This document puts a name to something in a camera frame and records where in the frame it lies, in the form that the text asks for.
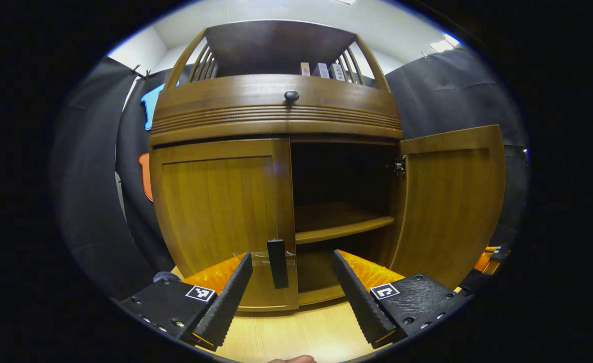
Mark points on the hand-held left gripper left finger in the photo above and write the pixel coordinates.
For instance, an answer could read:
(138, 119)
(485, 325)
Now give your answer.
(226, 302)

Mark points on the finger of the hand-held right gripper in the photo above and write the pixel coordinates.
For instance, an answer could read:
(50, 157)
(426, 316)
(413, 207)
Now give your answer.
(490, 259)

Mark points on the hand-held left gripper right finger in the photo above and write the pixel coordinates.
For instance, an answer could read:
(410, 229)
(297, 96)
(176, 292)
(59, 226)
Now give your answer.
(359, 302)

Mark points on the wooden shoe cabinet door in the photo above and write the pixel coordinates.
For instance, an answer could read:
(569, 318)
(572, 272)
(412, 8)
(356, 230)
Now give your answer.
(448, 201)
(216, 206)

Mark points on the wooden double-door shoe cabinet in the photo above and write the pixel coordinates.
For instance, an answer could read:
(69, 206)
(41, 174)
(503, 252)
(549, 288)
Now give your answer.
(276, 45)

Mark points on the metal door hinge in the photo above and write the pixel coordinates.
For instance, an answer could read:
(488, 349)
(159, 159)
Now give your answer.
(400, 166)

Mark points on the small grey rounded object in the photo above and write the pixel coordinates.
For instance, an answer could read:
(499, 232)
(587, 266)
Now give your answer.
(165, 276)

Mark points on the wooden inner shelf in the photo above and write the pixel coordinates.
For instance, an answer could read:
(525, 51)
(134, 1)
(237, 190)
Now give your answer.
(332, 222)

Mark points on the black backdrop cloth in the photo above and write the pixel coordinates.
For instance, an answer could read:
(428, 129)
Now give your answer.
(90, 176)

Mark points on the wooden drawer front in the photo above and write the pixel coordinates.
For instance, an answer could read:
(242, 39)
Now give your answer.
(226, 101)

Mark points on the black round drawer knob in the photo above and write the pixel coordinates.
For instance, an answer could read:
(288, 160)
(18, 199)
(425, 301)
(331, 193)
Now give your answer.
(291, 96)

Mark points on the small ceiling light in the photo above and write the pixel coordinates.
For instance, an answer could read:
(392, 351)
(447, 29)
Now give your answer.
(442, 44)

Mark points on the white book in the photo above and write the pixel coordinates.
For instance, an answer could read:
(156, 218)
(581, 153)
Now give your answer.
(337, 72)

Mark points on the grey book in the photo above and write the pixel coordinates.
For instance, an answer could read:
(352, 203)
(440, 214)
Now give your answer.
(320, 70)

